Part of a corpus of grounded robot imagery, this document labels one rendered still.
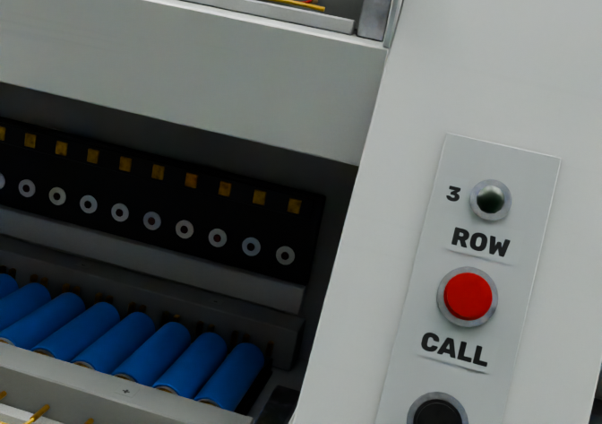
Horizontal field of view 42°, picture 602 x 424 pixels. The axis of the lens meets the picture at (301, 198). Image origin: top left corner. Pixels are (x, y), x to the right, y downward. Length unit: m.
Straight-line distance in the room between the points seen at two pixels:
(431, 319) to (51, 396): 0.17
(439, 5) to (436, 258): 0.09
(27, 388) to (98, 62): 0.14
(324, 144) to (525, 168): 0.07
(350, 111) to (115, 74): 0.10
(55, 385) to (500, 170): 0.20
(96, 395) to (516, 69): 0.21
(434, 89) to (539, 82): 0.04
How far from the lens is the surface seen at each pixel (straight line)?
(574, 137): 0.28
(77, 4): 0.33
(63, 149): 0.48
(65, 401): 0.35
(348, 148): 0.29
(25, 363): 0.36
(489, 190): 0.27
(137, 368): 0.37
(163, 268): 0.46
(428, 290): 0.27
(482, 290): 0.27
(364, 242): 0.27
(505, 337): 0.27
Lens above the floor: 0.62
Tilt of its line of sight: 7 degrees up
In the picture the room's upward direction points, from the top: 15 degrees clockwise
